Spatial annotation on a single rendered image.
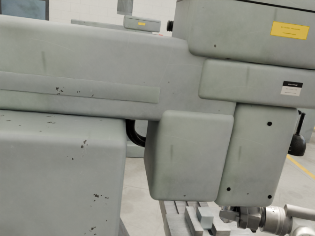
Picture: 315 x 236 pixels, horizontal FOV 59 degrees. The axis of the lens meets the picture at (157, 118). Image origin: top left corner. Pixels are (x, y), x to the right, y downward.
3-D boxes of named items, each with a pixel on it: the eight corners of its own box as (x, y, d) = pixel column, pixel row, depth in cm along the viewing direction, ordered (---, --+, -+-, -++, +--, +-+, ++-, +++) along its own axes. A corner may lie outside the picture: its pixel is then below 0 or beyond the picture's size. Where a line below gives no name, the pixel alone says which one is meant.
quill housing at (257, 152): (245, 175, 101) (266, 90, 91) (275, 211, 81) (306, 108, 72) (195, 173, 98) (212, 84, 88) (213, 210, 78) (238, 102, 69)
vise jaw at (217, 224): (215, 214, 123) (217, 206, 122) (228, 238, 109) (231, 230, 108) (203, 214, 122) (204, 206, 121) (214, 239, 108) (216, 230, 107)
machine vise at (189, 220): (236, 226, 127) (242, 206, 124) (252, 252, 113) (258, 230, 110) (162, 227, 121) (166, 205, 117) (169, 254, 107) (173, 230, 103)
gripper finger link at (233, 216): (220, 208, 90) (239, 212, 89) (218, 216, 91) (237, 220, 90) (220, 211, 88) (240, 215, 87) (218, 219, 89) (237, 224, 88)
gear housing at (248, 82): (273, 90, 93) (281, 60, 90) (323, 111, 71) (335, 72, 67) (177, 80, 88) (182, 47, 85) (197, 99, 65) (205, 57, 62)
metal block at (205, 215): (206, 218, 117) (209, 207, 116) (211, 228, 112) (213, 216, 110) (194, 218, 116) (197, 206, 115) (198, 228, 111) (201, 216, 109)
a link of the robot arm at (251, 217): (239, 190, 96) (274, 197, 94) (233, 213, 99) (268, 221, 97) (242, 211, 84) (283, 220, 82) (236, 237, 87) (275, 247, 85)
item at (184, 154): (195, 163, 99) (208, 92, 91) (217, 205, 76) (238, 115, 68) (142, 160, 96) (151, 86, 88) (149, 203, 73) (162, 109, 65)
